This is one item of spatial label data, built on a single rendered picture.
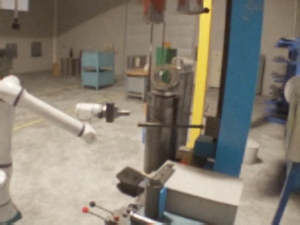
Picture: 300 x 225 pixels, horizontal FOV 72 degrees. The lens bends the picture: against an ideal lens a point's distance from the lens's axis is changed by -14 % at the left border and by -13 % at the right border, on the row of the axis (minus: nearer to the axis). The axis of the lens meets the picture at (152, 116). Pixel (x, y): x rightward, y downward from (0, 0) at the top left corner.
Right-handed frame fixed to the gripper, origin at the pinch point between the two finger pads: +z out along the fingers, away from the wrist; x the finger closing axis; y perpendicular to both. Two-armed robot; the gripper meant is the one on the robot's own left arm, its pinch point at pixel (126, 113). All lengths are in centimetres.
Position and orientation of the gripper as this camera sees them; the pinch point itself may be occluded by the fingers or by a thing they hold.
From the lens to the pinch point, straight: 152.4
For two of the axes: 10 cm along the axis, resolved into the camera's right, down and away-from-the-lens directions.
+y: 0.7, -2.8, 9.6
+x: -0.6, 9.6, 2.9
